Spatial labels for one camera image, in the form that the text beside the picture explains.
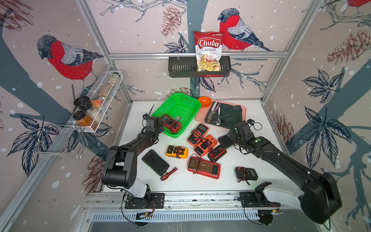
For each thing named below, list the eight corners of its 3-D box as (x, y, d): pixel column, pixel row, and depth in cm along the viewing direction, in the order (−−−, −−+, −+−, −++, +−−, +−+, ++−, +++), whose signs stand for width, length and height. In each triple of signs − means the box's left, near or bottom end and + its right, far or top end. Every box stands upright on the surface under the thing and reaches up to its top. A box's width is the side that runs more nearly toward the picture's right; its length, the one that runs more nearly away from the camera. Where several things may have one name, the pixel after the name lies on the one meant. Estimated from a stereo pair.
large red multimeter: (186, 171, 85) (186, 169, 82) (190, 157, 90) (190, 155, 87) (219, 180, 81) (220, 178, 79) (221, 165, 87) (221, 163, 84)
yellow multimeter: (165, 155, 91) (164, 153, 88) (168, 147, 95) (167, 144, 92) (187, 159, 89) (187, 157, 87) (189, 150, 93) (188, 147, 90)
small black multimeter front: (236, 180, 81) (238, 178, 78) (234, 168, 85) (235, 166, 82) (256, 180, 81) (258, 178, 78) (253, 168, 85) (255, 166, 82)
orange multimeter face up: (185, 140, 97) (185, 138, 95) (199, 124, 106) (199, 122, 103) (194, 147, 94) (194, 145, 92) (208, 130, 102) (208, 128, 100)
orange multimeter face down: (202, 159, 89) (202, 156, 85) (193, 150, 93) (193, 147, 89) (217, 145, 95) (218, 142, 92) (208, 137, 99) (209, 134, 95)
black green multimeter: (142, 160, 90) (141, 158, 88) (152, 150, 94) (151, 148, 92) (161, 176, 83) (160, 175, 81) (170, 165, 87) (170, 163, 85)
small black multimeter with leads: (214, 164, 87) (214, 162, 85) (207, 156, 90) (207, 154, 88) (226, 153, 91) (227, 151, 89) (219, 146, 95) (220, 143, 92)
